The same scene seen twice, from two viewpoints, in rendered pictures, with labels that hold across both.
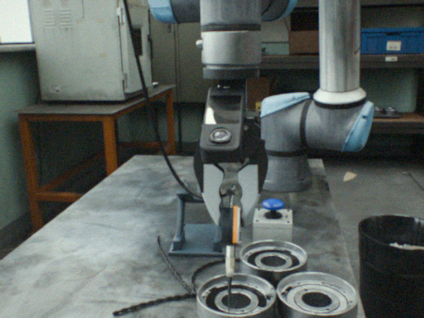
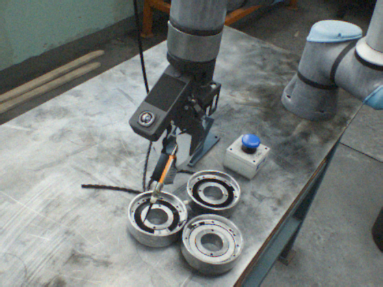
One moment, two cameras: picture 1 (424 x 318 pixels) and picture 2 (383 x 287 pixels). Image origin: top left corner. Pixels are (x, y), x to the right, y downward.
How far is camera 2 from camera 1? 35 cm
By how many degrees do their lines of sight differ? 29
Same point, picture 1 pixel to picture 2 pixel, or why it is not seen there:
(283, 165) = (308, 93)
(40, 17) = not seen: outside the picture
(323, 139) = (348, 87)
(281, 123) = (318, 55)
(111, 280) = (99, 154)
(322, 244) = (278, 188)
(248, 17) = (202, 24)
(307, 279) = (221, 221)
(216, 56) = (171, 46)
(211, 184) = not seen: hidden behind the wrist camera
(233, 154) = (149, 137)
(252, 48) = (201, 50)
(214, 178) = not seen: hidden behind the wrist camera
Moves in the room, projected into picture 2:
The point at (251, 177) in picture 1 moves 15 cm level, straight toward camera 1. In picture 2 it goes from (185, 143) to (129, 199)
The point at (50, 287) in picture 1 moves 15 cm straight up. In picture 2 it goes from (59, 143) to (55, 83)
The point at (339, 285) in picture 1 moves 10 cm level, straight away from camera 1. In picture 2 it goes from (239, 238) to (270, 209)
